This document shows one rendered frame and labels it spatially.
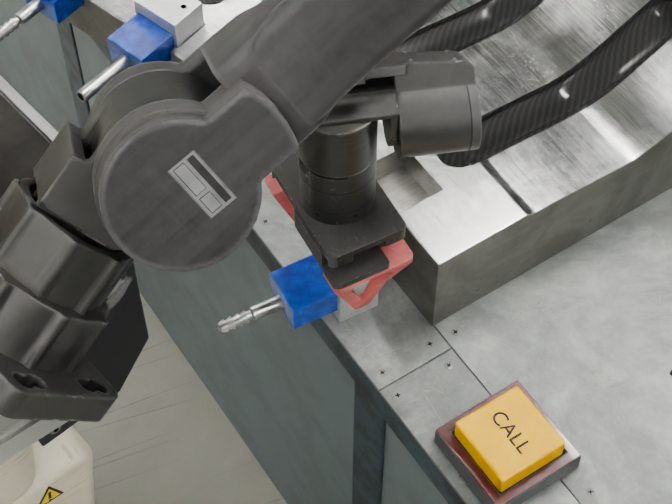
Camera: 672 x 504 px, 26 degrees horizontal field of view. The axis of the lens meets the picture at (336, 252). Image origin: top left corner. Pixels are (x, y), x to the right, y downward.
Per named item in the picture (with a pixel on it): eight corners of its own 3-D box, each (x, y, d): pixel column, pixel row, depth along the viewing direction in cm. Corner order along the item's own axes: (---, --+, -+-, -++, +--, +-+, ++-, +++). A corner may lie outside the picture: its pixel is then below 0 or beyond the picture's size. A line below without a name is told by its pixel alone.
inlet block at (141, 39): (105, 131, 127) (97, 90, 122) (65, 103, 129) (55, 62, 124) (206, 44, 132) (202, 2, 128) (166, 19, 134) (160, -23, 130)
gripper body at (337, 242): (344, 147, 114) (344, 84, 108) (407, 241, 109) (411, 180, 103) (269, 178, 112) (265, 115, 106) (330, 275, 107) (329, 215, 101)
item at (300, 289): (234, 369, 116) (230, 334, 112) (208, 322, 119) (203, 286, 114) (378, 305, 120) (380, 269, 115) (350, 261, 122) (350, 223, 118)
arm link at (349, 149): (290, 67, 101) (301, 129, 98) (388, 56, 102) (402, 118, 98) (293, 131, 107) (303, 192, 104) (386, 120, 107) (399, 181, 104)
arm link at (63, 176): (16, 192, 75) (18, 231, 70) (129, 32, 73) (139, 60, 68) (163, 279, 78) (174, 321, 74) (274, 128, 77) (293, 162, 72)
